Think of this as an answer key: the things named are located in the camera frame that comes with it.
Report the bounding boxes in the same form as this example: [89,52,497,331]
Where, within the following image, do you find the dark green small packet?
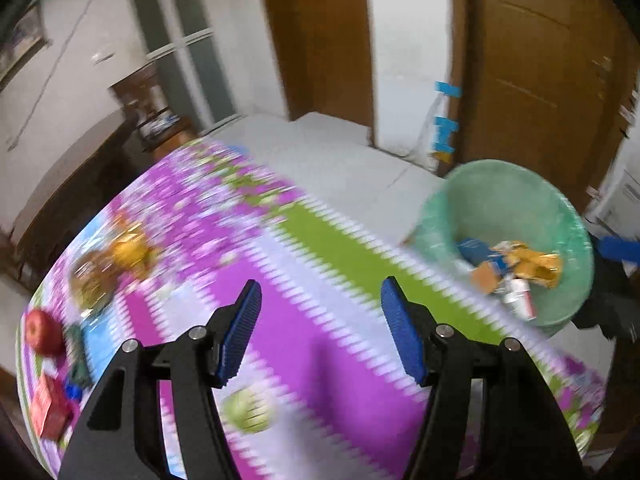
[64,323,93,389]

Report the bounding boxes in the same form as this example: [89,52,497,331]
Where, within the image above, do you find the green leaf scrap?
[222,387,276,434]

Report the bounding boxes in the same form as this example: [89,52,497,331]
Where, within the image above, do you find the yellow snack packet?
[492,240,563,288]

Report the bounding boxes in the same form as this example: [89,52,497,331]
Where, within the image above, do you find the green lined trash bin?
[409,159,594,336]

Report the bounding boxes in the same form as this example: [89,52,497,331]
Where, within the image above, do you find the blue bottle cap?
[64,382,84,403]

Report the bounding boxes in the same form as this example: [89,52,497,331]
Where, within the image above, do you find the red carton box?
[29,374,73,442]

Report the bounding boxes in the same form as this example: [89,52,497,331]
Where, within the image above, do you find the white red medicine box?
[502,275,537,321]

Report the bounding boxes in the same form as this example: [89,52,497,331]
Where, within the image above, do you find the red apple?
[25,309,64,356]

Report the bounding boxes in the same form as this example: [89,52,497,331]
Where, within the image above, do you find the round pastry in wrapper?
[68,249,119,318]

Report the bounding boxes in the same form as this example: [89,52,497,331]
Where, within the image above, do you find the orange snack wrapper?
[108,214,155,281]

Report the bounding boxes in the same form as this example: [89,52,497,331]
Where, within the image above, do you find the brown wooden door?
[454,0,639,212]

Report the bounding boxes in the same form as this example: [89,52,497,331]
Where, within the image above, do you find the floral striped tablecloth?
[30,141,604,479]

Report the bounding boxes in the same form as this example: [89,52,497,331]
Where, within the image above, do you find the blue tape strips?
[432,81,462,164]

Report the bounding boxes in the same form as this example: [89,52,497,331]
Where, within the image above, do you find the long dark wooden bench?
[9,108,149,278]

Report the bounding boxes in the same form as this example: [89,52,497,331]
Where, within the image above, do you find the dark wooden chair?
[110,62,198,162]

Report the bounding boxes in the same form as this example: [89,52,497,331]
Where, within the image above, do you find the glass panel door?
[131,0,238,134]

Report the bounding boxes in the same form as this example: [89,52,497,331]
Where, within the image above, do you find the framed wall picture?
[0,0,51,91]

